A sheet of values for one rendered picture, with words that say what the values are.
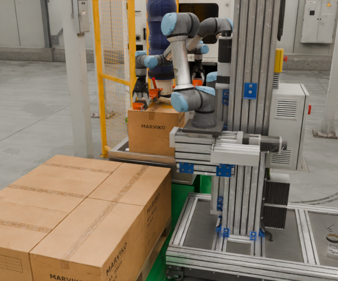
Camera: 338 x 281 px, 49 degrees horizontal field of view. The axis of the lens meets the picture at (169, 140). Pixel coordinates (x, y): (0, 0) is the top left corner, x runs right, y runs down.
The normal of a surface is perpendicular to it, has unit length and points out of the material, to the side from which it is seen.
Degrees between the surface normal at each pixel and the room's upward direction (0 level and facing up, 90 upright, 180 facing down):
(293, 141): 90
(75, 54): 91
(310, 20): 90
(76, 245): 0
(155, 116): 90
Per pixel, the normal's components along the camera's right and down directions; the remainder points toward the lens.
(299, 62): -0.22, 0.32
